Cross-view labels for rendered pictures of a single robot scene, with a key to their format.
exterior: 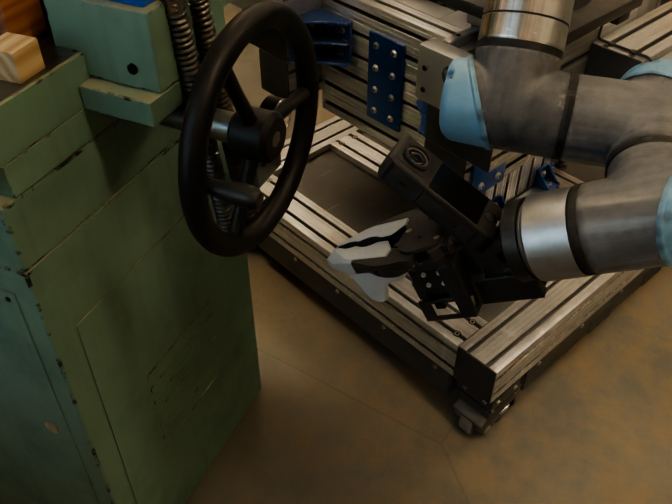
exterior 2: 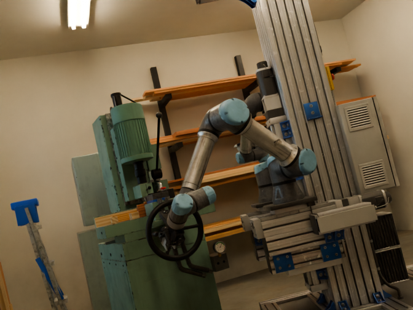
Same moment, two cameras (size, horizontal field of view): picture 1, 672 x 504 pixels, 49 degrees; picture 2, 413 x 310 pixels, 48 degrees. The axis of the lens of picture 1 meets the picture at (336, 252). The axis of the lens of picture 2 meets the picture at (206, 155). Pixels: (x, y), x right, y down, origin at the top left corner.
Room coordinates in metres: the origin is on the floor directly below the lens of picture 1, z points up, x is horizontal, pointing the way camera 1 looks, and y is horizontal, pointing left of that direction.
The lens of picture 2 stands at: (-0.85, -1.50, 0.94)
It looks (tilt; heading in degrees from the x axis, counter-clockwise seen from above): 5 degrees up; 40
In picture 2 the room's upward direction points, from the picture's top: 13 degrees counter-clockwise
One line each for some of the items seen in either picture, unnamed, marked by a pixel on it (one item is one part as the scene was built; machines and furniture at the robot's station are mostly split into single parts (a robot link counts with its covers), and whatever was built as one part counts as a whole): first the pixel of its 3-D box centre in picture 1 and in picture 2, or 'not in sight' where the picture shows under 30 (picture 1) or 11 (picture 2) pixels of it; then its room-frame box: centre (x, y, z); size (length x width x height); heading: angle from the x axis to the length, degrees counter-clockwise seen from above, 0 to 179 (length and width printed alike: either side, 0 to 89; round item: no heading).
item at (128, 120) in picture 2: not in sight; (131, 134); (0.86, 0.40, 1.35); 0.18 x 0.18 x 0.31
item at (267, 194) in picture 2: not in sight; (269, 192); (1.47, 0.02, 0.87); 0.15 x 0.15 x 0.10
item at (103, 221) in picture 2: not in sight; (149, 210); (0.88, 0.41, 0.92); 0.60 x 0.02 x 0.05; 156
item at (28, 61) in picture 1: (14, 57); (134, 215); (0.69, 0.33, 0.92); 0.04 x 0.04 x 0.03; 69
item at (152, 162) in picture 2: not in sight; (150, 158); (1.08, 0.53, 1.23); 0.09 x 0.08 x 0.15; 66
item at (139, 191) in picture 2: not in sight; (143, 192); (0.87, 0.42, 1.03); 0.14 x 0.07 x 0.09; 66
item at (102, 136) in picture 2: not in sight; (125, 174); (0.98, 0.67, 1.16); 0.22 x 0.22 x 0.72; 66
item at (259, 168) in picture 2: not in sight; (265, 172); (1.48, 0.02, 0.98); 0.13 x 0.12 x 0.14; 147
